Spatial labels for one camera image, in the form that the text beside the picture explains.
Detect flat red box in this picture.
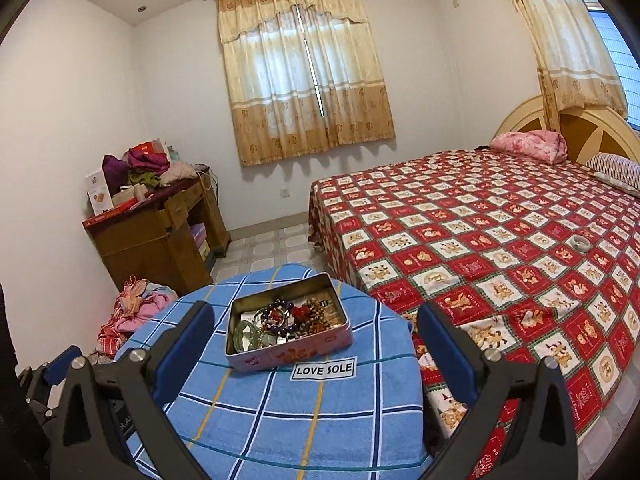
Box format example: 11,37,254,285
82,199,152,229

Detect silver metal bangle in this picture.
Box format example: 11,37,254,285
252,307,288,335

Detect stacked boxes under desk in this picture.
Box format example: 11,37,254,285
190,222,212,262

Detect green jade bangle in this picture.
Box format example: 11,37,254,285
234,320,264,354

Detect pink tin box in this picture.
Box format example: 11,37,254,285
225,272,354,373

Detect pink pillow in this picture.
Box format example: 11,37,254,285
490,129,569,164

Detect beige patterned side curtain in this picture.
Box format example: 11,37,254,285
487,0,629,134

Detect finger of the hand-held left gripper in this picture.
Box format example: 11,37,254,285
17,345,84,411

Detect beige patterned window curtain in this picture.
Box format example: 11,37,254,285
216,0,397,168

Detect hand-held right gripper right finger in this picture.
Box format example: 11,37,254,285
416,301,582,480

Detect brown bead bracelet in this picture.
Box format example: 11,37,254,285
300,298,334,334

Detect pink clothes pile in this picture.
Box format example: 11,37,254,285
97,275,179,359

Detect cream wooden headboard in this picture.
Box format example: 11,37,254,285
492,94,640,167

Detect clothes pile on desk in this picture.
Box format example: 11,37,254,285
102,144,202,192

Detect white cardboard box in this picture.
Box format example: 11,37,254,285
84,170,114,217

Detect red patterned bedspread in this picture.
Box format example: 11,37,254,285
307,147,640,480

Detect dark purple bead bracelet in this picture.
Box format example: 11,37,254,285
260,299,302,337

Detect striped pillow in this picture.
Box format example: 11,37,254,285
584,152,640,192

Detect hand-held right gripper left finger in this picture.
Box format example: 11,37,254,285
50,300,216,480

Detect brown wooden desk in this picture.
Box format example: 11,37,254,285
82,177,232,297

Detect blue plaid towel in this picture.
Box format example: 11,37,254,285
112,262,432,480

